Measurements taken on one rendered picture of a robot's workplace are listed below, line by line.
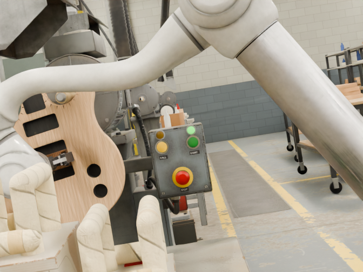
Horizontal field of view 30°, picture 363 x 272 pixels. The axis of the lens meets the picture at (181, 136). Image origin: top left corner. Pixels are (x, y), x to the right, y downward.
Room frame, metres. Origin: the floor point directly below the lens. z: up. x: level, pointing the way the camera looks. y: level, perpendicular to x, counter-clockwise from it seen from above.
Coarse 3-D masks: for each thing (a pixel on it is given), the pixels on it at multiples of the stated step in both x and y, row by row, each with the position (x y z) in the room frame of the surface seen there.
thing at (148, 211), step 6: (144, 198) 1.06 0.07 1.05; (150, 198) 1.05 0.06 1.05; (144, 204) 0.99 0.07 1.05; (150, 204) 0.99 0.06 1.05; (156, 204) 1.02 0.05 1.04; (138, 210) 0.98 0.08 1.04; (144, 210) 0.93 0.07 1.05; (150, 210) 0.93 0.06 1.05; (156, 210) 0.95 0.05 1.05; (138, 216) 0.91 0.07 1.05; (144, 216) 0.90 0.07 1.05; (150, 216) 0.90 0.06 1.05; (156, 216) 0.91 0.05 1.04; (138, 222) 0.91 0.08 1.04; (144, 222) 0.90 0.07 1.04; (150, 222) 0.90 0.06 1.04; (156, 222) 0.90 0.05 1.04
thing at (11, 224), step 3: (9, 213) 1.09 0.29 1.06; (12, 213) 1.08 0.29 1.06; (9, 216) 1.08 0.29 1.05; (12, 216) 1.08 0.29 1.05; (9, 219) 1.07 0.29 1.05; (12, 219) 1.07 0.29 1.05; (39, 219) 1.07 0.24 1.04; (9, 222) 1.07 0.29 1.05; (12, 222) 1.07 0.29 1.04; (9, 225) 1.07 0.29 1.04; (12, 225) 1.07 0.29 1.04; (15, 225) 1.07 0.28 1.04; (9, 228) 1.07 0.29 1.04; (12, 228) 1.07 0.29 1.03; (15, 228) 1.07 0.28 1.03
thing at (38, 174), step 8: (32, 168) 0.98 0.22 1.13; (40, 168) 1.01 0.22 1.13; (48, 168) 1.05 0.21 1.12; (16, 176) 0.90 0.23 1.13; (24, 176) 0.90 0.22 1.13; (32, 176) 0.93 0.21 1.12; (40, 176) 0.97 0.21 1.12; (48, 176) 1.04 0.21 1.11; (16, 184) 0.89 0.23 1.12; (24, 184) 0.90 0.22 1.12; (40, 184) 0.98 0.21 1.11
